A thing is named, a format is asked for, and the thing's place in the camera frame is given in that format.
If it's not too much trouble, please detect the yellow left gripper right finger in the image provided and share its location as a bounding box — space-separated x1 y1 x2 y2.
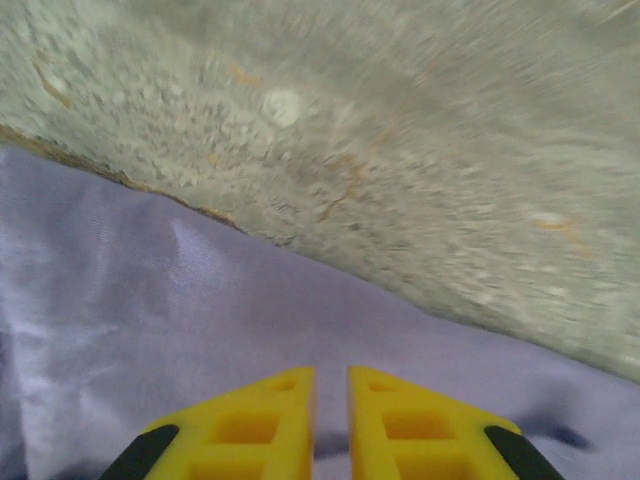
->
348 364 566 480

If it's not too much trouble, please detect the purple printed t-shirt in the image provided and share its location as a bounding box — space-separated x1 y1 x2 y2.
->
0 142 640 480

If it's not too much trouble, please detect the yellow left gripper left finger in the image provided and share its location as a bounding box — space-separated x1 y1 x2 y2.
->
97 366 316 480

